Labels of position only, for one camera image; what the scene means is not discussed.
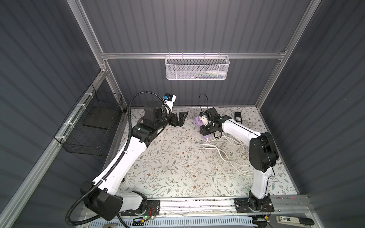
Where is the purple power strip white cord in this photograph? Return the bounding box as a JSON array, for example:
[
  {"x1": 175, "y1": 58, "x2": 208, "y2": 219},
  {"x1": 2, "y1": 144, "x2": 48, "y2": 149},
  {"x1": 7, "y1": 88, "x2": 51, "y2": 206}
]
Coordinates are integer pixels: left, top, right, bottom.
[{"x1": 193, "y1": 116, "x2": 252, "y2": 176}]

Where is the black power strip white cord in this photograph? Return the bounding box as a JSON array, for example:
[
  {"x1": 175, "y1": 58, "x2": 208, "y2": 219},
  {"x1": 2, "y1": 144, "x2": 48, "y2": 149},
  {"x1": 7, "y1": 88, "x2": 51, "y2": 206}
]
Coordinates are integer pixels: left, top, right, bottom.
[{"x1": 218, "y1": 111, "x2": 257, "y2": 176}]

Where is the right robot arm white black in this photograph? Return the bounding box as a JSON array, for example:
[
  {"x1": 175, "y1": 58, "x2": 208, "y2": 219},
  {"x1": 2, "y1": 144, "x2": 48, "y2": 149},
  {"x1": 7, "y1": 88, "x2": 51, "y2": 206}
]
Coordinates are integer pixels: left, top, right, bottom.
[{"x1": 198, "y1": 107, "x2": 279, "y2": 213}]

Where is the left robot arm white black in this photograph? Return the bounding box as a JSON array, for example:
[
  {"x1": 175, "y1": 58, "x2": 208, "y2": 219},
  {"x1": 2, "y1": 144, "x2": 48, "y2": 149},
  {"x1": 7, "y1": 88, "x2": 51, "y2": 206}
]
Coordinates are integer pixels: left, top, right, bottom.
[{"x1": 80, "y1": 101, "x2": 188, "y2": 221}]

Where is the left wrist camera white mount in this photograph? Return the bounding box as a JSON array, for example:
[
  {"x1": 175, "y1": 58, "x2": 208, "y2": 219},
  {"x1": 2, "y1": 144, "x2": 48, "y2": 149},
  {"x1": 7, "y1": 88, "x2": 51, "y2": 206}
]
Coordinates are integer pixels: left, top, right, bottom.
[{"x1": 163, "y1": 93, "x2": 176, "y2": 111}]

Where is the white wire mesh basket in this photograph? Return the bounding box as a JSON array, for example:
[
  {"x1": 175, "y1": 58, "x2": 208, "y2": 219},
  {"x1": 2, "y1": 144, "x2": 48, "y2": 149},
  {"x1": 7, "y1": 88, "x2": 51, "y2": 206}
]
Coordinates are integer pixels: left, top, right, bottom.
[{"x1": 164, "y1": 54, "x2": 230, "y2": 80}]

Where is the black wire basket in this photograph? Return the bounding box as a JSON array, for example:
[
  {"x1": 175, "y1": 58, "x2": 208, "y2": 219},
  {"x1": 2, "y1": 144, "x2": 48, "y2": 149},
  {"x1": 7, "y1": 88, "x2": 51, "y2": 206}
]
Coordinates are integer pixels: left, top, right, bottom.
[{"x1": 55, "y1": 87, "x2": 123, "y2": 156}]

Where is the black corrugated cable conduit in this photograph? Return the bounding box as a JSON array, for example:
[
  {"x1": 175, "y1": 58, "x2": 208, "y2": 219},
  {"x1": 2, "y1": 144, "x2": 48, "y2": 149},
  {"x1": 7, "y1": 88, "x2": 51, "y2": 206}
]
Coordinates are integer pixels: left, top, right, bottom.
[{"x1": 65, "y1": 91, "x2": 166, "y2": 226}]

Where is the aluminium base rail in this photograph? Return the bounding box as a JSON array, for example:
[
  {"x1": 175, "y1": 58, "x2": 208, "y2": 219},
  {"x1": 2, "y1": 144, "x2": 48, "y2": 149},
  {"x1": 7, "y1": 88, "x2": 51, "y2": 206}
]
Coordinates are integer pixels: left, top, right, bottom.
[{"x1": 85, "y1": 196, "x2": 311, "y2": 217}]

